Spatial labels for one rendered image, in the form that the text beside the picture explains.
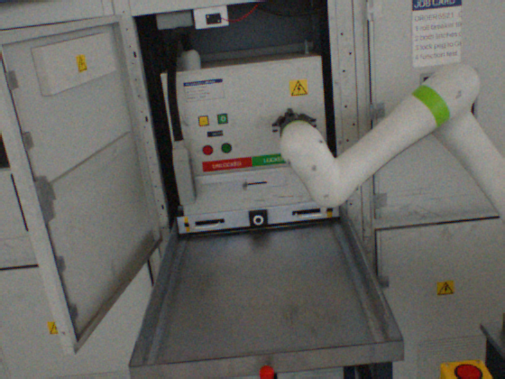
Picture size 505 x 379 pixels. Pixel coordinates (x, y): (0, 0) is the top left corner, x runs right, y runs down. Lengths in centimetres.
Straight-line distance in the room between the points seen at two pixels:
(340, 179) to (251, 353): 47
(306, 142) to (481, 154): 52
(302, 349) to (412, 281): 83
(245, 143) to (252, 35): 83
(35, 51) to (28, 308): 107
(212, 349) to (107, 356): 91
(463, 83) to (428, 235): 64
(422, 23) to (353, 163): 55
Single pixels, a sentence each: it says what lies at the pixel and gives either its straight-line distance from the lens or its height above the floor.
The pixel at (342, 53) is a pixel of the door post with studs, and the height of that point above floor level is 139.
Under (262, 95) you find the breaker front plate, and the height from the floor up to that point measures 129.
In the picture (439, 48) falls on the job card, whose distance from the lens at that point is 177.
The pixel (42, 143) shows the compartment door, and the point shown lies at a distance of 134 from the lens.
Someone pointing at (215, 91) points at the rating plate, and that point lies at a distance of 171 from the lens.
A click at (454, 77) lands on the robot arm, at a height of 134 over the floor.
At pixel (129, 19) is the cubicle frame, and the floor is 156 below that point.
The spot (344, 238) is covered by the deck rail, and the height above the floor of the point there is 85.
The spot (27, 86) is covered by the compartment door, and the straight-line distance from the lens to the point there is 132.
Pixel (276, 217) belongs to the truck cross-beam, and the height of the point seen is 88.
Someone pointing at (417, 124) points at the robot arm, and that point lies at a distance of 143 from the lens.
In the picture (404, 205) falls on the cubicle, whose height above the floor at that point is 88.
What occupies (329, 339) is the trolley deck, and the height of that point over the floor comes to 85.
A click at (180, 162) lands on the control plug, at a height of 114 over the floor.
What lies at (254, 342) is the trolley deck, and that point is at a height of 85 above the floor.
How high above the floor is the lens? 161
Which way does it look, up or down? 21 degrees down
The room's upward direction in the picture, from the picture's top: 7 degrees counter-clockwise
